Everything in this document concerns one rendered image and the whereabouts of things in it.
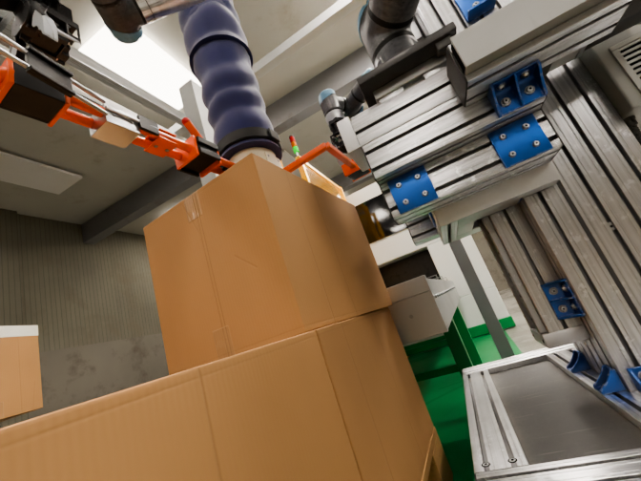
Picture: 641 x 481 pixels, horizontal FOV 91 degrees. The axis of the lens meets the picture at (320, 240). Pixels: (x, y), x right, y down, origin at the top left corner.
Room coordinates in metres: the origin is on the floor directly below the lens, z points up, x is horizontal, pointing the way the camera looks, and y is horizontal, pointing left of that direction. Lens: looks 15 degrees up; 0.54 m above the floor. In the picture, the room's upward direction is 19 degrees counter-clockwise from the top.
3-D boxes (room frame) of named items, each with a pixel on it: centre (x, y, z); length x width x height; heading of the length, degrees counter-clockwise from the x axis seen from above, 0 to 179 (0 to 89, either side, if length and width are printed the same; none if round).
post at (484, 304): (1.66, -0.67, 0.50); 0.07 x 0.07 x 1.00; 69
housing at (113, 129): (0.54, 0.33, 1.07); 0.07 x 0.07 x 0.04; 65
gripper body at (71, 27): (0.44, 0.37, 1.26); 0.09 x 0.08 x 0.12; 155
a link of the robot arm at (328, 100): (1.10, -0.22, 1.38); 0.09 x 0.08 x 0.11; 127
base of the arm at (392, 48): (0.67, -0.34, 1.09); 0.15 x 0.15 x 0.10
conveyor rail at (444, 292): (2.28, -0.72, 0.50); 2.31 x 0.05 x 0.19; 159
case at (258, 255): (0.95, 0.14, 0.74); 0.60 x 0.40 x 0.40; 155
